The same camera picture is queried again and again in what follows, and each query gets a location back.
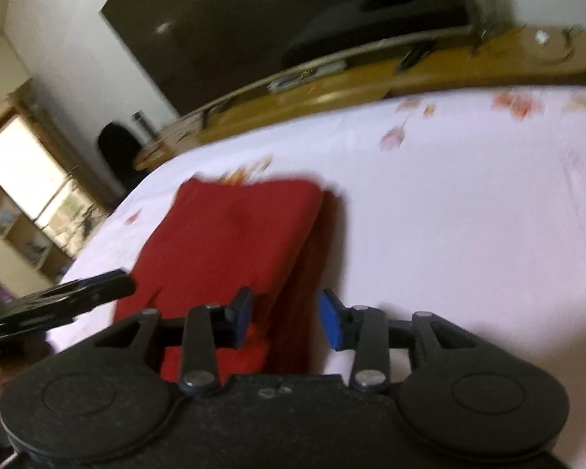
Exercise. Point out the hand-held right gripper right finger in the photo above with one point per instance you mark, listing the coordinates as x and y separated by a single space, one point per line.
331 320

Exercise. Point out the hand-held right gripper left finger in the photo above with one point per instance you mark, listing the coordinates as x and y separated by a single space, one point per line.
241 317

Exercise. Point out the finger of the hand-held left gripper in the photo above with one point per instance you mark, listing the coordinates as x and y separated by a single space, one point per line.
93 289
24 323

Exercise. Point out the red shirt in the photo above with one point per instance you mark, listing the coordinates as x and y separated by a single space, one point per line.
234 249

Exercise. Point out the wooden shelf unit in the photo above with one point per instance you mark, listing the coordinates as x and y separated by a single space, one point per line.
24 234

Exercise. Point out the black chair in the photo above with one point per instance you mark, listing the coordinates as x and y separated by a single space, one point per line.
117 154

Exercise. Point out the white floral bed sheet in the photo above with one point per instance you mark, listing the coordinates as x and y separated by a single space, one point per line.
444 215

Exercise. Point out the dark upright cylinder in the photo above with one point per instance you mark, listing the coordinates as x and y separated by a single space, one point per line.
141 124

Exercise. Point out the wooden television bench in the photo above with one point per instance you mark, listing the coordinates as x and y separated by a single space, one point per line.
420 71

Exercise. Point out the large black television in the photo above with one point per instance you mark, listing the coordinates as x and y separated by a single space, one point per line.
283 24

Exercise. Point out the small white object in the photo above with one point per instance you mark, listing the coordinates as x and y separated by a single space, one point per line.
541 36

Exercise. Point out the bright window with wooden frame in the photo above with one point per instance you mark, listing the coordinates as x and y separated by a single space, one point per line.
27 171

